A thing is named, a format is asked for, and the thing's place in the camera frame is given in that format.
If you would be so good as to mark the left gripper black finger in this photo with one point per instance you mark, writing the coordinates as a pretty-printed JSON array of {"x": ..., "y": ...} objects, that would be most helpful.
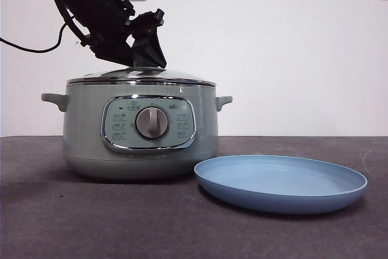
[
  {"x": 112, "y": 52},
  {"x": 150, "y": 49}
]

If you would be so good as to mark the glass lid with green knob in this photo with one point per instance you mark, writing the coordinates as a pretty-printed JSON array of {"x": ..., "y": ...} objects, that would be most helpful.
[{"x": 169, "y": 76}]

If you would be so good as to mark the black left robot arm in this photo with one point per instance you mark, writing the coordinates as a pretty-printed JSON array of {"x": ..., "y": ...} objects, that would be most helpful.
[{"x": 91, "y": 7}]

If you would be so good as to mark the pale green electric steamer pot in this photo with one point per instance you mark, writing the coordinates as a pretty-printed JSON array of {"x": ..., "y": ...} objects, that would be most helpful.
[{"x": 85, "y": 125}]

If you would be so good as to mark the blue round plate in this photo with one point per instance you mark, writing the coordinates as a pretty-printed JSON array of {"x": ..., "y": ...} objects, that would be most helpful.
[{"x": 282, "y": 180}]

